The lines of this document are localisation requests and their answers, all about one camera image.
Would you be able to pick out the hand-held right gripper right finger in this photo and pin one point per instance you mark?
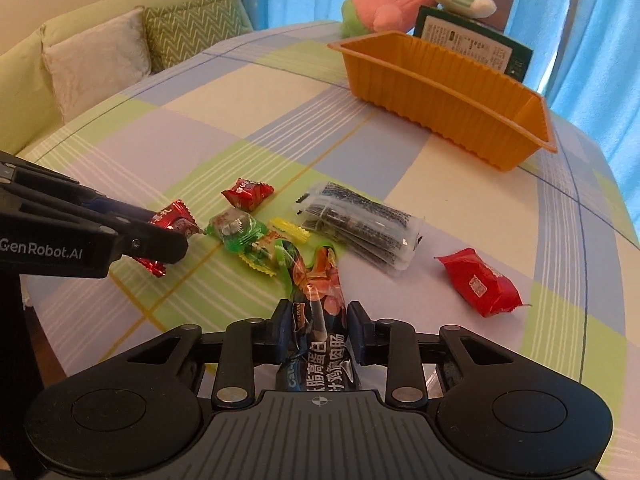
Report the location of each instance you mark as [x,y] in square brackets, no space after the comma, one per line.
[356,325]

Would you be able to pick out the red candy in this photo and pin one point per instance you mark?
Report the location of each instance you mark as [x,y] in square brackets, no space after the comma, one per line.
[247,194]
[175,217]

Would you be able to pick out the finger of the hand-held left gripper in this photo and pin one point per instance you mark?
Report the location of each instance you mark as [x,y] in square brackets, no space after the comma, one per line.
[150,245]
[105,205]

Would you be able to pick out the green chevron pillow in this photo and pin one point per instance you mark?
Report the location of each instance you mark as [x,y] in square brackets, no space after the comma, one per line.
[190,30]

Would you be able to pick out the dark green box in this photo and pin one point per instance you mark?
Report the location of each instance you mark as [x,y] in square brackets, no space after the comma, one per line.
[470,42]

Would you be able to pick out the pink plush toy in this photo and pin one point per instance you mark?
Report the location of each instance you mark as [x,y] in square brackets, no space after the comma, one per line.
[385,5]

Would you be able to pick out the green orange candy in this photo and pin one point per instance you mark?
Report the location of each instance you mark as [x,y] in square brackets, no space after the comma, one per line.
[260,251]

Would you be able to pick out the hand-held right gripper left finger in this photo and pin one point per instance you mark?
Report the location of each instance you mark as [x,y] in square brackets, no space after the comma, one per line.
[284,322]

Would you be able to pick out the light green sofa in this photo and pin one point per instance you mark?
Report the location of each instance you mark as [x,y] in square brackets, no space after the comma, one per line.
[20,110]

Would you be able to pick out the clear packet of dark snack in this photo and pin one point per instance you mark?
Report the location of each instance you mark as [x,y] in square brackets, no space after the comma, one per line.
[360,230]

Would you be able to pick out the orange plastic tray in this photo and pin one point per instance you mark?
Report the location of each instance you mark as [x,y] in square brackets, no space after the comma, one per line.
[450,110]

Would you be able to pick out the black sausage packet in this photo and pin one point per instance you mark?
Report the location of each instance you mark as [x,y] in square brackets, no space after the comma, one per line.
[315,330]

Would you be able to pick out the yellow wrapped candy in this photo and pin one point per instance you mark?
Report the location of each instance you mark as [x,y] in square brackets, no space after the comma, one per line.
[287,226]

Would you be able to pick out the white pillow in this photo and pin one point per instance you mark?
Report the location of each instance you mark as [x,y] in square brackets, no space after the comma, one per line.
[95,65]

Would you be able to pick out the red snack packet white print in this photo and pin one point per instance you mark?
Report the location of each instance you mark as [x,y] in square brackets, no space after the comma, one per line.
[477,280]

